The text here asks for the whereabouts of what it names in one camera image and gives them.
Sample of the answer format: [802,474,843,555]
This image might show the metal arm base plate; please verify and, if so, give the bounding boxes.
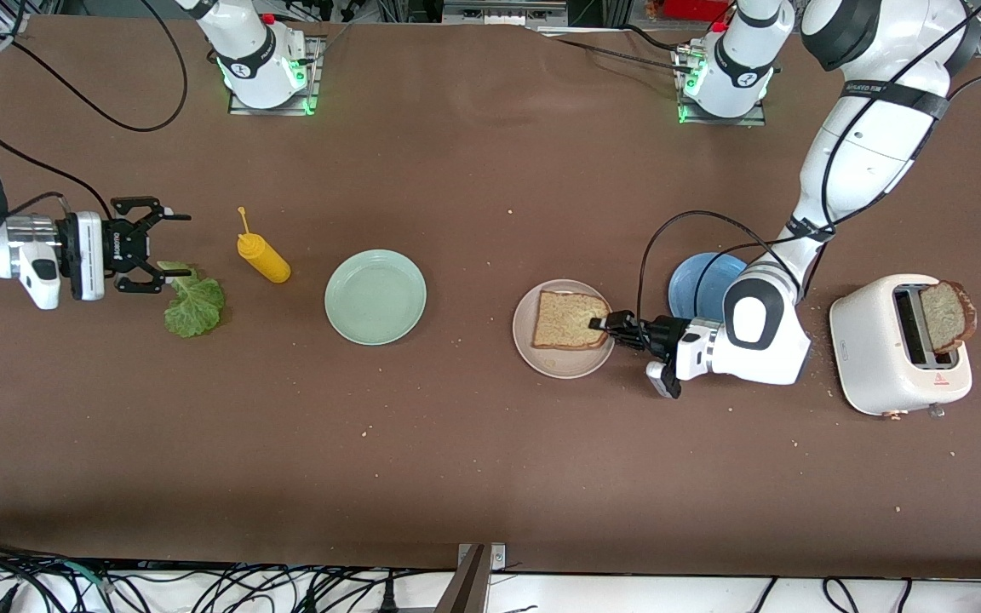
[672,44,770,128]
[227,32,325,117]

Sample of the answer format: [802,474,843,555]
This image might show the brown bread slice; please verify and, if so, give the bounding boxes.
[531,289,613,351]
[919,281,978,355]

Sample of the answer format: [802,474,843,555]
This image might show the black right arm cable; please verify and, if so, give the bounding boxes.
[0,0,189,222]

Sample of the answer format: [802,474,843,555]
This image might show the beige plate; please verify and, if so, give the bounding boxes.
[512,279,617,380]

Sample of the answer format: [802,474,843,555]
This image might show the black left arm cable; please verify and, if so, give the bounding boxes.
[637,0,981,329]

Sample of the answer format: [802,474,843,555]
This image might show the light green plate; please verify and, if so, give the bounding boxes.
[324,249,427,347]

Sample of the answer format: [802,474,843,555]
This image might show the white toaster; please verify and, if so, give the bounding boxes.
[829,273,973,420]

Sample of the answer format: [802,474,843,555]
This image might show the grey metal equipment box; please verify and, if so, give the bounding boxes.
[442,0,570,26]

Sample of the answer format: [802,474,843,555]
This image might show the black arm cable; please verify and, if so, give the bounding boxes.
[637,0,981,329]
[0,0,189,222]

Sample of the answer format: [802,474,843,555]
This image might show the blue plate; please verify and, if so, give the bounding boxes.
[668,252,751,323]

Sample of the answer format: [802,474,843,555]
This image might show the yellow squeeze bottle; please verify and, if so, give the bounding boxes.
[237,206,292,284]

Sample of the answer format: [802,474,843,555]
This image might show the green lettuce leaf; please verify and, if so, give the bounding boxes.
[158,261,226,339]

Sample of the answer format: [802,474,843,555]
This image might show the silver table edge bracket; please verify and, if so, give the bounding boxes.
[456,542,508,572]

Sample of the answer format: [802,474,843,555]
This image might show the dark grey metal post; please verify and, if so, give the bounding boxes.
[433,543,491,613]

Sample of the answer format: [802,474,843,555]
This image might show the red box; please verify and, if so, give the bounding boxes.
[663,0,731,23]

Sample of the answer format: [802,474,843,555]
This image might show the black base cable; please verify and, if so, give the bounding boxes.
[552,34,683,73]

